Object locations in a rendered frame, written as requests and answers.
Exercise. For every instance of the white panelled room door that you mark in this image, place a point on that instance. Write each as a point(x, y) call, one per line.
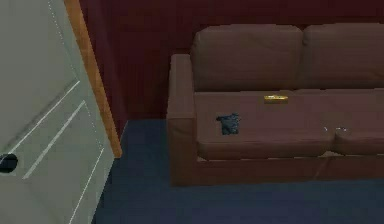
point(43, 100)

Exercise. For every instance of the brown leather sofa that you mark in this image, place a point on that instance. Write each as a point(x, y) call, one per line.
point(266, 143)

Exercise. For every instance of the dark blue crumpled cloth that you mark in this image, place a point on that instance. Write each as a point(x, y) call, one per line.
point(229, 124)

